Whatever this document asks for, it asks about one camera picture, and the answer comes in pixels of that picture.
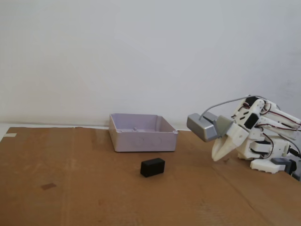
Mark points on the brown cardboard sheet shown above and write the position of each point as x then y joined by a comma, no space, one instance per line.
94,188

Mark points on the grey table clamp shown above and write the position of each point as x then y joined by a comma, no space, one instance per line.
279,161

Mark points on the pale lilac plastic box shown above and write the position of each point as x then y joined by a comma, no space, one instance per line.
141,141

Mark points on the silver webcam with grey clip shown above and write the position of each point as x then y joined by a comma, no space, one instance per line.
202,128

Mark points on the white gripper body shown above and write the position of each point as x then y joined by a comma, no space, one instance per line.
235,136

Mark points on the white masking tape piece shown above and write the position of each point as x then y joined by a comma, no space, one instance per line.
10,135

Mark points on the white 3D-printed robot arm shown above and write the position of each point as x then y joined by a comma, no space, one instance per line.
277,117

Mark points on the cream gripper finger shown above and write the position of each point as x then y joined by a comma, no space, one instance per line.
225,149
214,153

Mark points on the black rectangular block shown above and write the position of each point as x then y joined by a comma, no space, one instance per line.
152,167

